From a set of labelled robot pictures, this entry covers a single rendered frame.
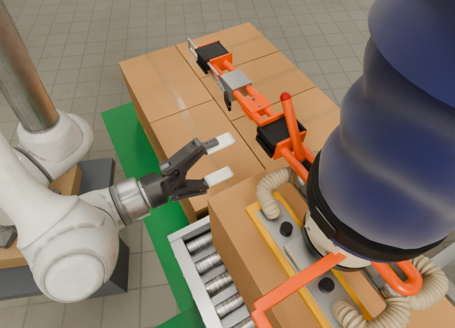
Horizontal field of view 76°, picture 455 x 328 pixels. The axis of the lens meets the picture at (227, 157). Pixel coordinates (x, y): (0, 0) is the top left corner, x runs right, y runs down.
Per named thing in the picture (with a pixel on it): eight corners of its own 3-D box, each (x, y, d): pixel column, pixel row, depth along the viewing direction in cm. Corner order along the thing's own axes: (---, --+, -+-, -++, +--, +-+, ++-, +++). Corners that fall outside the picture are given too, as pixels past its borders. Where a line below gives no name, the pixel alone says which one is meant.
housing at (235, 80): (252, 94, 84) (252, 81, 80) (231, 102, 82) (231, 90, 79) (239, 80, 88) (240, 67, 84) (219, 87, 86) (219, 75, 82)
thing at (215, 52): (232, 67, 91) (232, 53, 86) (210, 74, 88) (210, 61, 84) (219, 52, 95) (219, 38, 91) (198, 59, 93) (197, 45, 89)
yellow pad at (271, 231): (372, 322, 60) (382, 319, 56) (334, 351, 57) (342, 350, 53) (276, 193, 77) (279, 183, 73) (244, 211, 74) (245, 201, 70)
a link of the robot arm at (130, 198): (118, 198, 67) (143, 188, 69) (131, 232, 63) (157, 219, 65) (105, 178, 60) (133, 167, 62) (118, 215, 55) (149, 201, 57)
